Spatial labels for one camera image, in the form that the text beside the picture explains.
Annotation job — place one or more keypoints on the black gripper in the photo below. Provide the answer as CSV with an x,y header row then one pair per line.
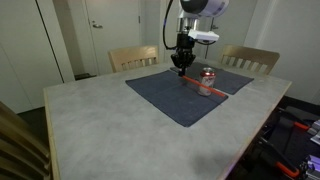
x,y
184,45

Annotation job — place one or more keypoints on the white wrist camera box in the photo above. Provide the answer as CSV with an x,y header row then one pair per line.
x,y
203,35

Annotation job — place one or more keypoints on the long aluminium mounting rail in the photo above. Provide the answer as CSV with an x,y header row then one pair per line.
x,y
315,133

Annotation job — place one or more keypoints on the red and white soda can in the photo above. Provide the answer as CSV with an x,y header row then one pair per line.
x,y
208,76

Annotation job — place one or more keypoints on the light wooden slat-back chair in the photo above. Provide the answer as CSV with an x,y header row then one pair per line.
x,y
133,53
20,146
250,53

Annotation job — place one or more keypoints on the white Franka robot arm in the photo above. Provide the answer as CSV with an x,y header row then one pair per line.
x,y
206,6

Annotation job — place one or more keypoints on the dark blue cloth placemat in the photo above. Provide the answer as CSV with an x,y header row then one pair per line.
x,y
233,81
160,93

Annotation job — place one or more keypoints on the white room door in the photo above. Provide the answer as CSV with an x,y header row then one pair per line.
x,y
113,40

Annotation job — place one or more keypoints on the short aluminium profile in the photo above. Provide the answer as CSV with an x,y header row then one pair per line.
x,y
311,166

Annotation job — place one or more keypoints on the red plastic straw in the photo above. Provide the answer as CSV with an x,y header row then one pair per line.
x,y
203,86

